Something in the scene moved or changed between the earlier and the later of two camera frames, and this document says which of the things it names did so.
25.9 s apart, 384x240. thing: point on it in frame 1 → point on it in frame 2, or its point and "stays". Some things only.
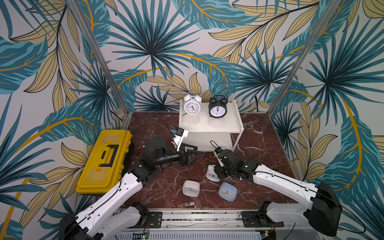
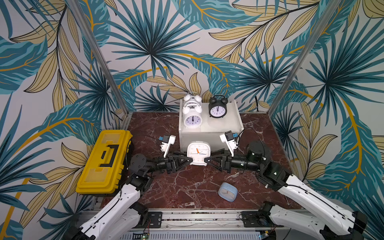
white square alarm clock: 191,188 → 198,151
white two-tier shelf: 209,133 stays
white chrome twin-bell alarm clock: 192,103 stays
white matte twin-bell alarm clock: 211,174 → 192,115
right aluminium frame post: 330,14 stays
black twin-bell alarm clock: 217,107 stays
